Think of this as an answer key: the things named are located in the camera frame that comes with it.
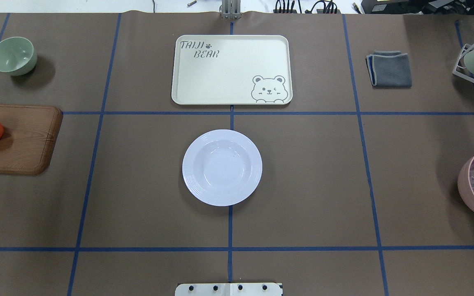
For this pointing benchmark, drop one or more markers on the cream bear serving tray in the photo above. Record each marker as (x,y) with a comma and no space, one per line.
(232,70)

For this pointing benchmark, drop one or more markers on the white round plate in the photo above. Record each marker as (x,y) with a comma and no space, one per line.
(222,167)

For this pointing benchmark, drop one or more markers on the grey folded cloth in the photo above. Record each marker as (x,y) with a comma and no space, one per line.
(389,69)

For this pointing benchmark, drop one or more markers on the wooden cutting board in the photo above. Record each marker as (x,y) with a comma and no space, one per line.
(30,135)

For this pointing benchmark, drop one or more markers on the green ceramic bowl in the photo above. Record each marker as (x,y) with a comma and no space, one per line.
(18,56)

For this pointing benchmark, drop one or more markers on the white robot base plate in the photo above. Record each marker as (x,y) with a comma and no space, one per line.
(230,289)

